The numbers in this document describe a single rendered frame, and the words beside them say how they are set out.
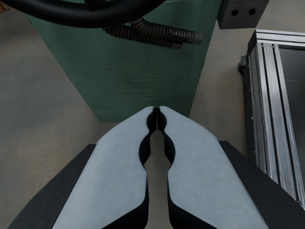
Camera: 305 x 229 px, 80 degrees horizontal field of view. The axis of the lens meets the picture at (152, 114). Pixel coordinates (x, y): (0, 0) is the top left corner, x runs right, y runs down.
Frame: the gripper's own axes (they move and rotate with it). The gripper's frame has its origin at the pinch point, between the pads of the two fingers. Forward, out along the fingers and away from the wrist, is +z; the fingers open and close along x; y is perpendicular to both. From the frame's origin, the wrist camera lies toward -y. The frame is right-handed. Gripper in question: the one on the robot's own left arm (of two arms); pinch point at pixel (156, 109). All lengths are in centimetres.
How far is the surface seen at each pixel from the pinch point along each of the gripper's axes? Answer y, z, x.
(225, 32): 14, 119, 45
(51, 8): -5.7, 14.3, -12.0
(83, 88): 20, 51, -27
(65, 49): 4.5, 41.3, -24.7
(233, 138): 50, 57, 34
